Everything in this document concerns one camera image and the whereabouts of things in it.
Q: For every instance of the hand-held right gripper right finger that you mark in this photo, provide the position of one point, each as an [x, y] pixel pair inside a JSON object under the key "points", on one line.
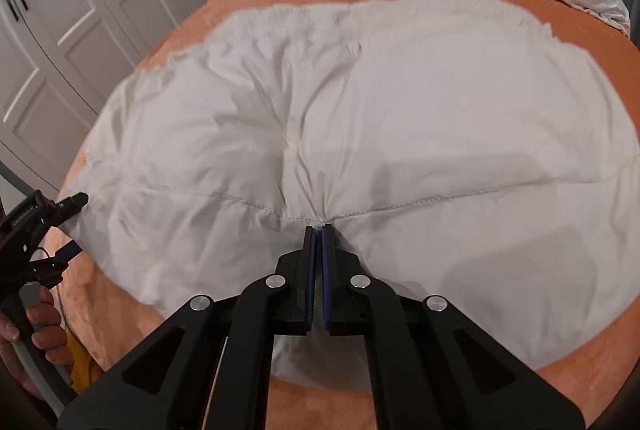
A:
{"points": [[327, 270]]}

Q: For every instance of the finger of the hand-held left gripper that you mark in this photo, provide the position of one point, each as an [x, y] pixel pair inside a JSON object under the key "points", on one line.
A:
{"points": [[67, 205], [62, 257]]}

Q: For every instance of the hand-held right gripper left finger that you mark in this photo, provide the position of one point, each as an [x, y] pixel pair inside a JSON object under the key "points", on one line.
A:
{"points": [[311, 270]]}

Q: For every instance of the white padded jacket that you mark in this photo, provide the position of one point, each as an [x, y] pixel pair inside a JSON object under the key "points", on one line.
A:
{"points": [[425, 109]]}

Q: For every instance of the person's left hand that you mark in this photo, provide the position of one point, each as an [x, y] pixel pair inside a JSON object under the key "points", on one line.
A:
{"points": [[47, 325]]}

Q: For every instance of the white panelled wardrobe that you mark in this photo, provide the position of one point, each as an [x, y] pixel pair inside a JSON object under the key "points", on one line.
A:
{"points": [[100, 9]]}

